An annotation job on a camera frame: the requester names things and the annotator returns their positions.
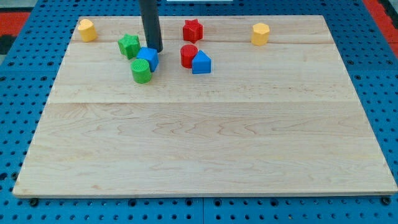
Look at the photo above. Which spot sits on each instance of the red cylinder block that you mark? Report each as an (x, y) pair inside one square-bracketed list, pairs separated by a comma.
[(187, 54)]

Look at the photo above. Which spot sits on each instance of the green star block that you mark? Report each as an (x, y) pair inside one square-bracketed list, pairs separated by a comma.
[(129, 45)]

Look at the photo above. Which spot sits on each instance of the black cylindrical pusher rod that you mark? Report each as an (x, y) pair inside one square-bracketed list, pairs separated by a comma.
[(151, 24)]

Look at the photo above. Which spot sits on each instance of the red star block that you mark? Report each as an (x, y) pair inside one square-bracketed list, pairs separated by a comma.
[(192, 31)]

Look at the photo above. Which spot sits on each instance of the blue triangular prism block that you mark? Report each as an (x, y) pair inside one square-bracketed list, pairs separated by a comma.
[(201, 63)]

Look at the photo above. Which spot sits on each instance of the yellow heart block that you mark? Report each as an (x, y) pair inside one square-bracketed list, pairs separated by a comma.
[(87, 30)]

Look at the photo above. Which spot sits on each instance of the green cylinder block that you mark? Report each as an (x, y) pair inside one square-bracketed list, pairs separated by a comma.
[(141, 71)]

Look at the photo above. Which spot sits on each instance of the blue cube block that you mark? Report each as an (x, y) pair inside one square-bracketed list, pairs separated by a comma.
[(150, 55)]

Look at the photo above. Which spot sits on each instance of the yellow hexagon block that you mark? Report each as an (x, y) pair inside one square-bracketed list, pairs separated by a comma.
[(260, 34)]

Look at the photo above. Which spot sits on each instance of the light wooden board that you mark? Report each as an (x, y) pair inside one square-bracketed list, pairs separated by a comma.
[(277, 120)]

